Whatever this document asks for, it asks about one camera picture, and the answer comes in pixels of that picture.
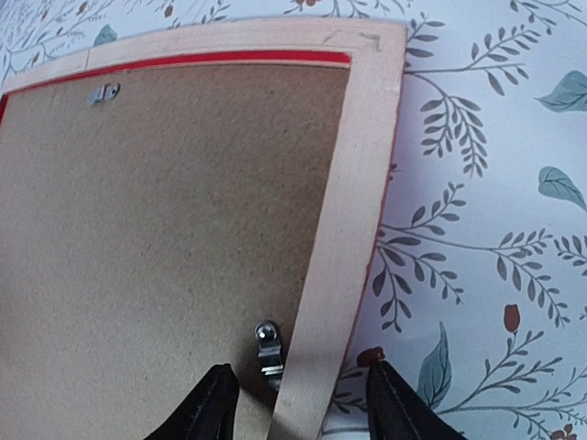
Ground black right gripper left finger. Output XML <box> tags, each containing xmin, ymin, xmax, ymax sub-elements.
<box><xmin>150</xmin><ymin>364</ymin><xmax>239</xmax><ymax>440</ymax></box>

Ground red wooden picture frame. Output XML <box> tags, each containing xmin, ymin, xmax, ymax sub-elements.
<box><xmin>1</xmin><ymin>17</ymin><xmax>406</xmax><ymax>439</ymax></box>

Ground brown backing board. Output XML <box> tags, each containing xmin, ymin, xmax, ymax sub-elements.
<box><xmin>1</xmin><ymin>65</ymin><xmax>349</xmax><ymax>439</ymax></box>

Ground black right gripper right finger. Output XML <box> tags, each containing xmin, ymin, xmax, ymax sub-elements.
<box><xmin>366</xmin><ymin>360</ymin><xmax>465</xmax><ymax>440</ymax></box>

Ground floral patterned table mat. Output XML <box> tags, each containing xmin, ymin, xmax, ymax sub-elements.
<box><xmin>1</xmin><ymin>1</ymin><xmax>586</xmax><ymax>439</ymax></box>

